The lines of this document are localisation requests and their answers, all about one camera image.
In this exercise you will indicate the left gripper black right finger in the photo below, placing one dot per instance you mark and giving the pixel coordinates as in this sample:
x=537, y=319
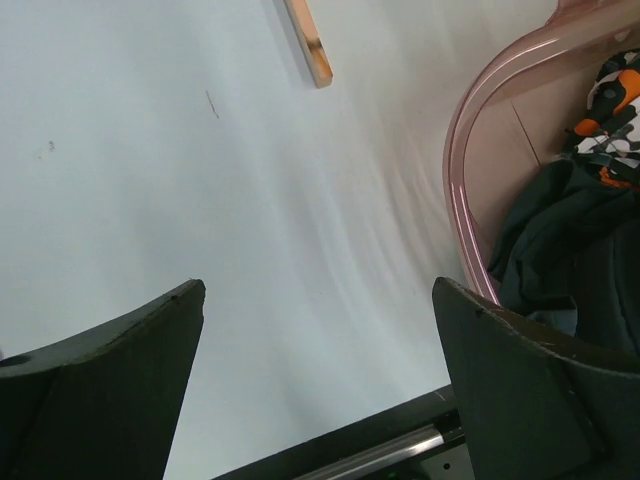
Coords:
x=536, y=403

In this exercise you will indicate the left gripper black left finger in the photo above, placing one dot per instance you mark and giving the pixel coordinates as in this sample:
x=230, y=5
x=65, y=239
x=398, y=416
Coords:
x=102, y=404

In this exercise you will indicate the orange black camouflage shorts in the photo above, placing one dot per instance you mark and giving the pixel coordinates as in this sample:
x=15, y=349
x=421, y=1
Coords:
x=605, y=142

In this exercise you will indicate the dark navy shorts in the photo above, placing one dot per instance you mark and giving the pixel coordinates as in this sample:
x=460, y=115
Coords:
x=567, y=256

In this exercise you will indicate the translucent pink laundry basket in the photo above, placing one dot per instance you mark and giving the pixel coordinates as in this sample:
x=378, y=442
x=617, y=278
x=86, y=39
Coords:
x=515, y=117

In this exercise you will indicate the wooden clothes rack frame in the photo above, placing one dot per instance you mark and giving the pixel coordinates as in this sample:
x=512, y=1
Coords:
x=310, y=42

